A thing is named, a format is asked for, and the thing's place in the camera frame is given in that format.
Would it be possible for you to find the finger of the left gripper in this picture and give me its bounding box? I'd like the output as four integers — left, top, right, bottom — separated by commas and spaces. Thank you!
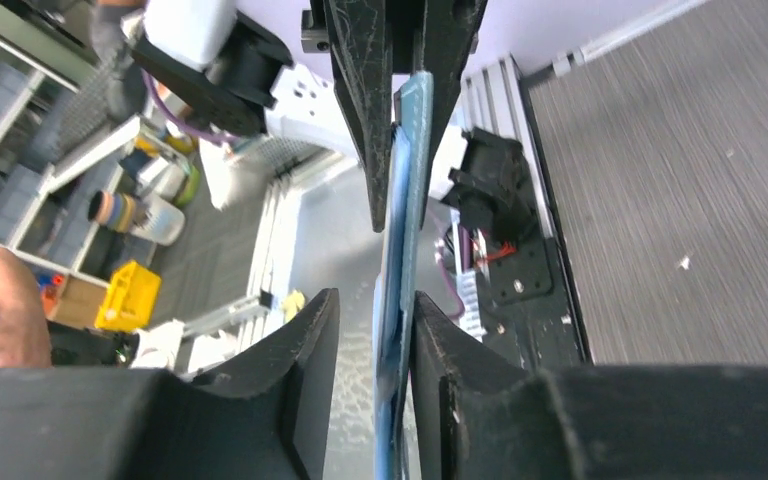
324, 1, 392, 233
417, 0, 490, 200

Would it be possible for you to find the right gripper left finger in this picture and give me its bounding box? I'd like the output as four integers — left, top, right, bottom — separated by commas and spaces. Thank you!
0, 289, 340, 479

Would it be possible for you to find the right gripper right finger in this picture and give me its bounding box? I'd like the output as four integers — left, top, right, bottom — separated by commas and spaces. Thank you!
411, 293, 768, 479

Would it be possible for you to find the blue leather card holder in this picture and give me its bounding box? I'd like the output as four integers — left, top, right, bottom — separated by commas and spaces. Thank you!
373, 71, 433, 479

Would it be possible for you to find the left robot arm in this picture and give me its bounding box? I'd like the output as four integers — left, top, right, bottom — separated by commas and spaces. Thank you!
129, 1, 486, 231

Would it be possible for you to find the person's hand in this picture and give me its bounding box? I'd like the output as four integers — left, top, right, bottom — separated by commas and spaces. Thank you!
0, 246, 52, 368

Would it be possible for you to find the yellow plastic crate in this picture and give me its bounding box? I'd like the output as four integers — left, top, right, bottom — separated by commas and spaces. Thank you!
94, 260, 162, 332

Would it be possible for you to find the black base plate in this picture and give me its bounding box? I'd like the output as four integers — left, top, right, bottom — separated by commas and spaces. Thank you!
440, 79, 594, 372

